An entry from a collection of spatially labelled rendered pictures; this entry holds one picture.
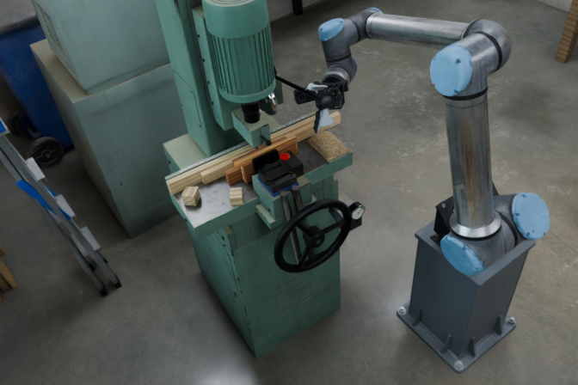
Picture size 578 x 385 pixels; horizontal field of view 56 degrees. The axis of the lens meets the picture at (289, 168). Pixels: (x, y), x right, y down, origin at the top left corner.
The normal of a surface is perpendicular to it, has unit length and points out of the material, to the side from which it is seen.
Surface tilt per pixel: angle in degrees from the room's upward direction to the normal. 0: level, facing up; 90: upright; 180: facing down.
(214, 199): 0
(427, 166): 0
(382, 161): 0
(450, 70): 85
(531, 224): 45
